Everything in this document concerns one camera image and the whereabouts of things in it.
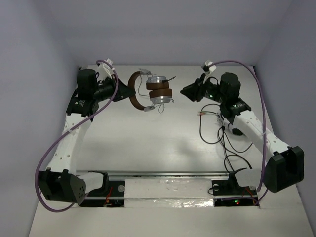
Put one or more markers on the brown silver headphones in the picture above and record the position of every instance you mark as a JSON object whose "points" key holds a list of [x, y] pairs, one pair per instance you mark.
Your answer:
{"points": [[159, 89]]}

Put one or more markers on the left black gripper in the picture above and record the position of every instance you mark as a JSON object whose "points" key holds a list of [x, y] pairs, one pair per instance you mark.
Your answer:
{"points": [[117, 89]]}

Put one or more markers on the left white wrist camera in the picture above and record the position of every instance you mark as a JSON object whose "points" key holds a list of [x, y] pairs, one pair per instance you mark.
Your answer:
{"points": [[106, 66]]}

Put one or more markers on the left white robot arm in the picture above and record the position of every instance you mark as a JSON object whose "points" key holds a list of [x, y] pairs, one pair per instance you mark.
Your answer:
{"points": [[59, 181]]}

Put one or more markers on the white black headphones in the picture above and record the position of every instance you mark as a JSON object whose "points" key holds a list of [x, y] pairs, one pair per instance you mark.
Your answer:
{"points": [[227, 125]]}

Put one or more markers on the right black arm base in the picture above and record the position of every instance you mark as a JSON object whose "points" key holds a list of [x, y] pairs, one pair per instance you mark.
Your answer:
{"points": [[228, 193]]}

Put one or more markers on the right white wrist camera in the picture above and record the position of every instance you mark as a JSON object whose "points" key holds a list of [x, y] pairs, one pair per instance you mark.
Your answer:
{"points": [[208, 69]]}

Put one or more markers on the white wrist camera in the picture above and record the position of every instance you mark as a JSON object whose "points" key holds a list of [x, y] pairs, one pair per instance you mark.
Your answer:
{"points": [[106, 66], [208, 69]]}

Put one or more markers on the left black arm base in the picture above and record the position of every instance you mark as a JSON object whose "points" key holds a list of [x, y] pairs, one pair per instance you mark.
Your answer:
{"points": [[108, 190]]}

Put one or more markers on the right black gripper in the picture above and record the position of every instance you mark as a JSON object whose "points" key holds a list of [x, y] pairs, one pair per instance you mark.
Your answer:
{"points": [[194, 91]]}

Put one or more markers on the aluminium rail at table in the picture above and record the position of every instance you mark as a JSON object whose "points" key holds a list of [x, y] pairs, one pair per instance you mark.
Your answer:
{"points": [[74, 131], [117, 173]]}

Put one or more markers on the aluminium rail at table left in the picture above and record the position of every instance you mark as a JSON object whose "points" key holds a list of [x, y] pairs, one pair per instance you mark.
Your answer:
{"points": [[74, 131]]}

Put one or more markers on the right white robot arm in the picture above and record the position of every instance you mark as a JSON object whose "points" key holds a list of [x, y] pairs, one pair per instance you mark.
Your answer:
{"points": [[284, 164]]}

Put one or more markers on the aluminium rail at table front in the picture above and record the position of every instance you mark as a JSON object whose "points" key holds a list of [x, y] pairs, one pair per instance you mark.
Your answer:
{"points": [[117, 173]]}

